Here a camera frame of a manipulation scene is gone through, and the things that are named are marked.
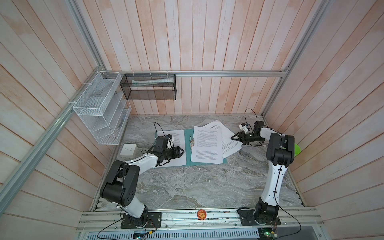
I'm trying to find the red round sticker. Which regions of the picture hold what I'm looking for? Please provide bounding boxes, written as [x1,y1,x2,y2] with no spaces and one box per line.
[197,209,207,220]

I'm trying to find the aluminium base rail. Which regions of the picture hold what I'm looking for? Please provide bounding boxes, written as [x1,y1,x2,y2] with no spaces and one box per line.
[76,207,325,233]

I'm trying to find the white wire mesh shelf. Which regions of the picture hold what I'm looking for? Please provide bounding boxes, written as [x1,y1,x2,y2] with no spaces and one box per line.
[73,72,132,145]

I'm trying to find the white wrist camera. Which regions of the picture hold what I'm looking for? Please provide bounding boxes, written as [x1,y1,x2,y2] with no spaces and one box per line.
[239,123,252,134]
[166,134,174,143]

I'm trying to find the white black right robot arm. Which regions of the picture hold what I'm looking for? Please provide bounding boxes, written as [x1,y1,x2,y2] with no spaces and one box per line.
[231,121,296,225]

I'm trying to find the teal green folder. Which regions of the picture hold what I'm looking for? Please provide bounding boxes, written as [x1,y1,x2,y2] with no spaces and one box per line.
[182,129,209,167]

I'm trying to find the metal folder clip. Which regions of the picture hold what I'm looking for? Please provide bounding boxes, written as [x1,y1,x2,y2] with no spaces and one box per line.
[190,135,195,151]

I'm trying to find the white power socket box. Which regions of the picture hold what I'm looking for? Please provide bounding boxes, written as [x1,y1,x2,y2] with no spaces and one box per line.
[120,144,138,158]

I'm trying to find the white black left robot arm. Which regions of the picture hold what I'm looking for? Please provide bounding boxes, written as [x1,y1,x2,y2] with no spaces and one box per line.
[100,135,185,228]

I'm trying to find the black wire mesh basket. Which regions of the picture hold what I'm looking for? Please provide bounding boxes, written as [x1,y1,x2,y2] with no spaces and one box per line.
[120,73,177,101]

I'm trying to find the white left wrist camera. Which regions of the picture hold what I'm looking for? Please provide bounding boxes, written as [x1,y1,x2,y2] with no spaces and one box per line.
[166,134,174,143]

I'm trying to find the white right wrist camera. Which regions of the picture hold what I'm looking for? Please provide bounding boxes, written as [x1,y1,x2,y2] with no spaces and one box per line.
[239,123,252,134]

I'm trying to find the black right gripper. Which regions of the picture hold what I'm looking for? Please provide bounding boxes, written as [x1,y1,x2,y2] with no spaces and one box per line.
[230,132,263,145]

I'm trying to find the green plastic goblet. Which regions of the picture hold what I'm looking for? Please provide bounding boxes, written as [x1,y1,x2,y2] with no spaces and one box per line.
[295,144,301,157]

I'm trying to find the printed paper sheet bottom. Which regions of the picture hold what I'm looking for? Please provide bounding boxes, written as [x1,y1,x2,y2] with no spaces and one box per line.
[204,120,242,159]

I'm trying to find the printed paper sheet top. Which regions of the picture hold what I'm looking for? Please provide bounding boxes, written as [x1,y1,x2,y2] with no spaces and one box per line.
[160,130,187,168]

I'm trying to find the printed paper sheet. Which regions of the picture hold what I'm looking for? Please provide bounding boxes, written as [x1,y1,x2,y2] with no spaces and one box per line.
[191,126,223,164]
[160,130,187,168]
[204,120,242,159]

